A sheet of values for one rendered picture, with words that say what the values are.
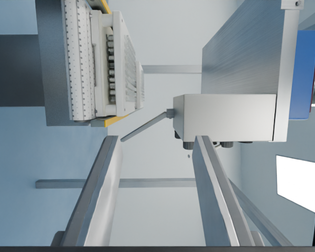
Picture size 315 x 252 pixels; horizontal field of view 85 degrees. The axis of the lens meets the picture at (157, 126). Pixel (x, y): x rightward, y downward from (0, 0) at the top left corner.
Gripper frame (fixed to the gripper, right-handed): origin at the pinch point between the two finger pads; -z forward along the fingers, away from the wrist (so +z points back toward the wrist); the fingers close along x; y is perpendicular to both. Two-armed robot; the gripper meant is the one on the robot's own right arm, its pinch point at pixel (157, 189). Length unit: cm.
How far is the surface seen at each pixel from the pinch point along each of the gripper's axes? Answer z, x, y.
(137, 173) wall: -213, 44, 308
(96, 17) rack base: -41.6, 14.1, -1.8
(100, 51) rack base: -37.8, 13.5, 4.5
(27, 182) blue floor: -72, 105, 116
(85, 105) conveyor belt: -27.9, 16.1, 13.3
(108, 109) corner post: -30.7, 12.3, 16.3
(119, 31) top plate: -40.1, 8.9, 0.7
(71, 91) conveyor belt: -28.9, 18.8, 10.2
